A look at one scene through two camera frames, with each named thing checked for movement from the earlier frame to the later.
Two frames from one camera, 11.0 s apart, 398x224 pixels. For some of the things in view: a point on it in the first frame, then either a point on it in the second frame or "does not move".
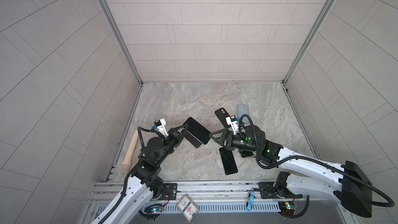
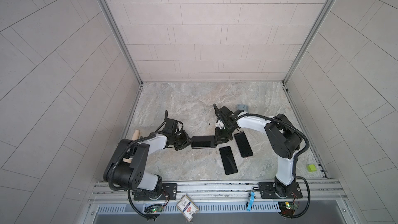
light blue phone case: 242,109 does not move
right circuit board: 287,208 does not move
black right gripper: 223,141 to 219,137
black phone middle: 228,161 does not move
